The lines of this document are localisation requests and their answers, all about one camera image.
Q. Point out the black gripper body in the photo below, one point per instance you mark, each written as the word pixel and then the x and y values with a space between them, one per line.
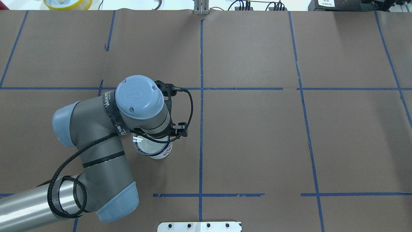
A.
pixel 140 131

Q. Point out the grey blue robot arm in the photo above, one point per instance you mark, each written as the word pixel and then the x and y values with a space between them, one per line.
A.
pixel 97 178

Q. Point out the white enamel mug blue rim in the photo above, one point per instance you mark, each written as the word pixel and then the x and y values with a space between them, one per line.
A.
pixel 157 151

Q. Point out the yellow tape roll with plate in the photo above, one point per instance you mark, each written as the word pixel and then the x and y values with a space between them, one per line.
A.
pixel 68 4

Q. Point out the black box device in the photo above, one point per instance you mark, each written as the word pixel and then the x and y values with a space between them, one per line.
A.
pixel 335 5

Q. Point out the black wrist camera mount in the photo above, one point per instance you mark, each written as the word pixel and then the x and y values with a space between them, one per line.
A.
pixel 168 89

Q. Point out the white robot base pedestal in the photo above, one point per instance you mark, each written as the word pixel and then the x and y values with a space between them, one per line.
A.
pixel 211 226

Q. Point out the aluminium frame post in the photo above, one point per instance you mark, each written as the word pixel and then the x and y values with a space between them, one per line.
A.
pixel 201 7

